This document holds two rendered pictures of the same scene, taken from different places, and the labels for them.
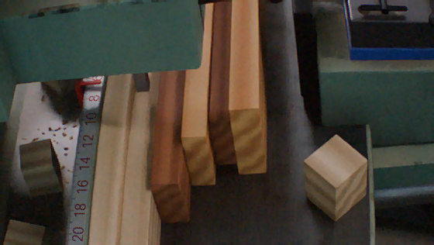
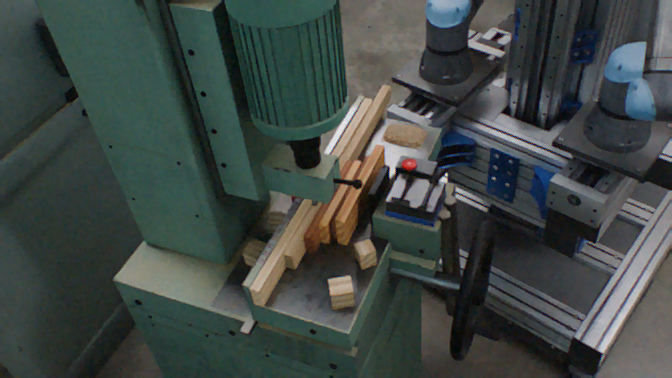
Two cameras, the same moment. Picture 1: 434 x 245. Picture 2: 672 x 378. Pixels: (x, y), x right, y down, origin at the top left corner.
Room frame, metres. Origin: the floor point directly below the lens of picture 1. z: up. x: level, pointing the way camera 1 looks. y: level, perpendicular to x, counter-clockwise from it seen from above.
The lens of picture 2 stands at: (-0.40, -0.28, 1.91)
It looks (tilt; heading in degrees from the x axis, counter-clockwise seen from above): 45 degrees down; 17
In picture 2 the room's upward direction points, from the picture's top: 6 degrees counter-clockwise
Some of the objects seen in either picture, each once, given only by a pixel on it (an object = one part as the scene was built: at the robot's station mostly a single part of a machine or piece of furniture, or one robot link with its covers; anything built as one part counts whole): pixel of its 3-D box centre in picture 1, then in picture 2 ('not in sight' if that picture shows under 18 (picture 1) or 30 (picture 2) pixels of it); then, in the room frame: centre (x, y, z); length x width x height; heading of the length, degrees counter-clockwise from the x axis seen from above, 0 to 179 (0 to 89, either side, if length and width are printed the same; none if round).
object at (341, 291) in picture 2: not in sight; (341, 292); (0.29, -0.05, 0.92); 0.04 x 0.04 x 0.04; 21
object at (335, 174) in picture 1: (335, 178); (365, 254); (0.38, -0.07, 0.92); 0.03 x 0.03 x 0.04; 32
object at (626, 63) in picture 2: not in sight; (635, 77); (0.94, -0.60, 0.98); 0.13 x 0.12 x 0.14; 89
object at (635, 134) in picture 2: not in sight; (620, 116); (0.94, -0.59, 0.87); 0.15 x 0.15 x 0.10
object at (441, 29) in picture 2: not in sight; (448, 16); (1.17, -0.15, 0.98); 0.13 x 0.12 x 0.14; 167
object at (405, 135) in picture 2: not in sight; (404, 133); (0.77, -0.09, 0.91); 0.10 x 0.07 x 0.02; 80
